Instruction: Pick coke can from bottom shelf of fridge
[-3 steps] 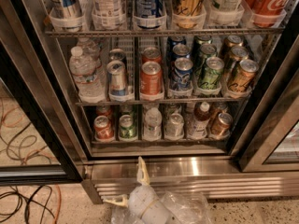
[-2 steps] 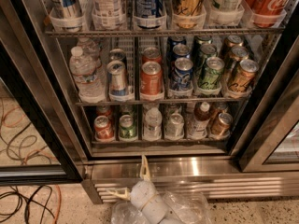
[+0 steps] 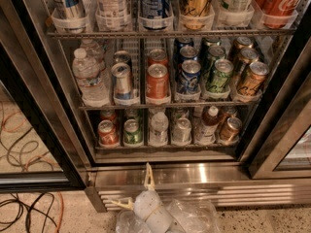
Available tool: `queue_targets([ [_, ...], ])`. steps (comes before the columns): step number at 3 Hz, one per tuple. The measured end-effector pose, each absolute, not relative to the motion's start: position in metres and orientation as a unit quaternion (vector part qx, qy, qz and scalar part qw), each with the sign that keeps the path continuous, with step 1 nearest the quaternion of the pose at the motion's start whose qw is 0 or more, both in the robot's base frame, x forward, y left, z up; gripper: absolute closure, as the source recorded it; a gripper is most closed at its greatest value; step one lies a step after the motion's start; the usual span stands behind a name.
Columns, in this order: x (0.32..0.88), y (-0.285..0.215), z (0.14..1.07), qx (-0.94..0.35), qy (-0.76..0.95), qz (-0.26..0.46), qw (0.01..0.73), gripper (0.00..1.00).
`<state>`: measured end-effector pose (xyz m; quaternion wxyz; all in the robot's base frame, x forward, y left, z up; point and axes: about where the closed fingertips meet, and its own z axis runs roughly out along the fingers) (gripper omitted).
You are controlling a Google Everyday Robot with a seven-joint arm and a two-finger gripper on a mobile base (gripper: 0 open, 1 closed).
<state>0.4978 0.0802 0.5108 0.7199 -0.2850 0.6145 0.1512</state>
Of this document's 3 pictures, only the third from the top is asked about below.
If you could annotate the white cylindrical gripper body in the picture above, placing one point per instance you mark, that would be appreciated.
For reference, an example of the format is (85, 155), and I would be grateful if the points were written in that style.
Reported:
(147, 204)

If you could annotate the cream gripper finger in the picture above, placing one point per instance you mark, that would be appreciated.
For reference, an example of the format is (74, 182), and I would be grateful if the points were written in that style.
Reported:
(126, 203)
(149, 182)

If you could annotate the red coke can front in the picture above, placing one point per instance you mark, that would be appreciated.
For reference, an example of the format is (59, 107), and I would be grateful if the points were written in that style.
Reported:
(107, 133)

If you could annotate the clear water bottle bottom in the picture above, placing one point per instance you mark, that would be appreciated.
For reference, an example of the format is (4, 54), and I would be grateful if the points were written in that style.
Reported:
(158, 136)

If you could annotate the green soda can bottom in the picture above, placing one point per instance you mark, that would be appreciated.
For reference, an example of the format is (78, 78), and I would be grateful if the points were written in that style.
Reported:
(132, 133)

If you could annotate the green soda can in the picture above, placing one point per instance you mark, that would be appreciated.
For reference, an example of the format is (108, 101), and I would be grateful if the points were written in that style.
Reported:
(132, 133)
(219, 76)

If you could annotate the silver soda can bottom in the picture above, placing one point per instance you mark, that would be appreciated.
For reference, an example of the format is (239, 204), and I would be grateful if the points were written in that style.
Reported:
(181, 132)

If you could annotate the steel fridge base grille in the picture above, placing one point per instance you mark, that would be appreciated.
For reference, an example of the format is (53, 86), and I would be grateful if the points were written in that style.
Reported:
(222, 184)

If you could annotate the brown tea bottle bottom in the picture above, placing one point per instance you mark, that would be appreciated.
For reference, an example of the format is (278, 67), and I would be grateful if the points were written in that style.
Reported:
(205, 131)

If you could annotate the left glass fridge door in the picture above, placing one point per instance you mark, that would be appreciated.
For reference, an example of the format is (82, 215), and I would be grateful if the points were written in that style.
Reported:
(38, 77)

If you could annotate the glass fridge door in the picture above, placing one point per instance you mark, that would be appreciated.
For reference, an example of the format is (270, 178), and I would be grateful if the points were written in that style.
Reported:
(38, 77)
(281, 148)

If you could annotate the orange soda can front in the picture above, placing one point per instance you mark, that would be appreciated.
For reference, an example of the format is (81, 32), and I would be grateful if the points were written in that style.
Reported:
(157, 81)

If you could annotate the orange soda can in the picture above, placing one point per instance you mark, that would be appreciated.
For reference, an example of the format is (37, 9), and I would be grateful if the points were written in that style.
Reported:
(157, 56)
(157, 81)

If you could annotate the blue soda can front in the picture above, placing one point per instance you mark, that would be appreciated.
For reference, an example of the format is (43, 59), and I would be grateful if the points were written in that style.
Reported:
(189, 76)

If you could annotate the green soda can front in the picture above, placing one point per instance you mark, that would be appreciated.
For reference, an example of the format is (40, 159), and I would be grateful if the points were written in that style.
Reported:
(219, 76)

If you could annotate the orange soda can behind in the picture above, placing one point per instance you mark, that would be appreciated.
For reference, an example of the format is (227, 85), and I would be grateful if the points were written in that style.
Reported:
(157, 56)

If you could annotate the right glass fridge door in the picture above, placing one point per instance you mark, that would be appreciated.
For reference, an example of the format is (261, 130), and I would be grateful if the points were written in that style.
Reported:
(281, 148)

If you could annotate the gold soda can front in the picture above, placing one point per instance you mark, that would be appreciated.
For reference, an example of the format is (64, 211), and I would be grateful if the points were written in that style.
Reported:
(252, 78)

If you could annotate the gold tall can top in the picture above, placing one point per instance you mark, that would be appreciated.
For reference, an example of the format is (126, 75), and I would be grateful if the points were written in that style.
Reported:
(193, 11)

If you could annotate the blue white can top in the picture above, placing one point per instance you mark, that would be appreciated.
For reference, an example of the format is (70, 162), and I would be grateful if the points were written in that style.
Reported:
(155, 13)

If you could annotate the clear plastic bag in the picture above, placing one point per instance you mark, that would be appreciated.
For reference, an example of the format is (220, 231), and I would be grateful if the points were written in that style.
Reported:
(179, 217)

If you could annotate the large water bottle middle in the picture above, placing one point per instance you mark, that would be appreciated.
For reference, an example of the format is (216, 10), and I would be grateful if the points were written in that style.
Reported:
(87, 73)

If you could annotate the red coca-cola bottle top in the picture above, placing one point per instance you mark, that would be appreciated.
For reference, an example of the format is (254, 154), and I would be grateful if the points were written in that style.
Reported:
(277, 13)

